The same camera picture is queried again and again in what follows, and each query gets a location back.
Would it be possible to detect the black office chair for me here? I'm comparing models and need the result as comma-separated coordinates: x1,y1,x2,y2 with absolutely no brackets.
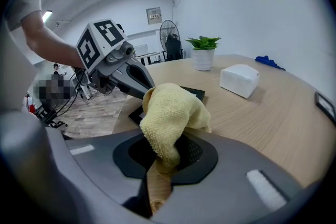
164,34,184,61

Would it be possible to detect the green potted plant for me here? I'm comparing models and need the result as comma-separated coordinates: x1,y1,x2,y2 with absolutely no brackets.
185,36,222,71

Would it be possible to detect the black floral print picture frame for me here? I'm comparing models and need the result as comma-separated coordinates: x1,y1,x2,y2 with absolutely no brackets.
128,86,206,128

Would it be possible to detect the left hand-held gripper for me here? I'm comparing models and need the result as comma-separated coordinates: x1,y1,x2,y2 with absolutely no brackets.
76,18,156,100

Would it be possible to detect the black deer print picture frame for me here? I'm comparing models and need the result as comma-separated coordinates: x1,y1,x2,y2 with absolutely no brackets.
314,91,336,126

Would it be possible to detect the black floor fan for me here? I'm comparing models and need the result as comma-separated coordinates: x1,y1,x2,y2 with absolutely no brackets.
159,19,181,61

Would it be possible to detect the white microwave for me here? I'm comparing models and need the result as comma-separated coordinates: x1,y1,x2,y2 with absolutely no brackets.
135,44,148,57

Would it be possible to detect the person's left forearm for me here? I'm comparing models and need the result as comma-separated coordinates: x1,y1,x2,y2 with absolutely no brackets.
20,10,85,69

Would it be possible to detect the long ceiling light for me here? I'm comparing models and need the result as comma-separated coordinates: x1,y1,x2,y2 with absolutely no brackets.
41,10,53,23

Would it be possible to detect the yellow wiping cloth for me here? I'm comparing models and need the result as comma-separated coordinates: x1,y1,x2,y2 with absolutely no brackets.
139,83,212,215

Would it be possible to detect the blue cloth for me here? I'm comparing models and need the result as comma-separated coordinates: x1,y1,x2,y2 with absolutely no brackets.
255,55,286,71

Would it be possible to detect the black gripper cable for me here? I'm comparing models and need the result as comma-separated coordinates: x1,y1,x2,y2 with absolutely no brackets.
39,67,89,128

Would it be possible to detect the white tissue box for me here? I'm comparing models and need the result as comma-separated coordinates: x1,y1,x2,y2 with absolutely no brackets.
219,63,260,99

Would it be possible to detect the grey wall panel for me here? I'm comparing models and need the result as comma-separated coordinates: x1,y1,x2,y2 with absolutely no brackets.
146,7,162,25

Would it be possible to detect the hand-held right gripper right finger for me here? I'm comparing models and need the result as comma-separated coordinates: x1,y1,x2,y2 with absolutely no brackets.
152,131,316,224

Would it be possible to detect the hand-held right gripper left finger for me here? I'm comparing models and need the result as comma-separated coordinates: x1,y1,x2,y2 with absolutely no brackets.
0,111,153,224

